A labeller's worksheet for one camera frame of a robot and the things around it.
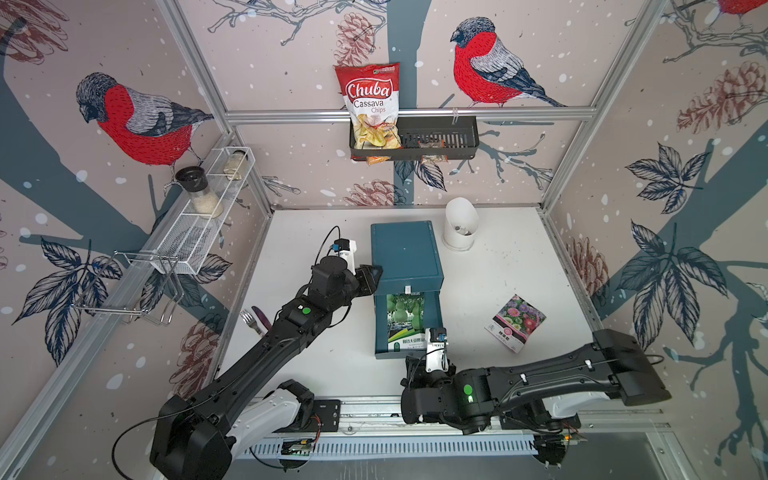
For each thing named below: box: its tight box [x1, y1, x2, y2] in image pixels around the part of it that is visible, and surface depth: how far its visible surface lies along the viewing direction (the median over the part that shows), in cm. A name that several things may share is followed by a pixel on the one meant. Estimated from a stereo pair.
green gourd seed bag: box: [386, 292, 427, 352], surface depth 83 cm
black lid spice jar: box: [175, 166, 224, 219], surface depth 72 cm
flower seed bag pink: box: [484, 294, 547, 354], surface depth 92 cm
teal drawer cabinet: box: [371, 220, 444, 359], surface depth 81 cm
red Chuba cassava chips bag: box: [334, 62, 402, 165], surface depth 85 cm
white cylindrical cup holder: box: [443, 197, 479, 251], surface depth 103 cm
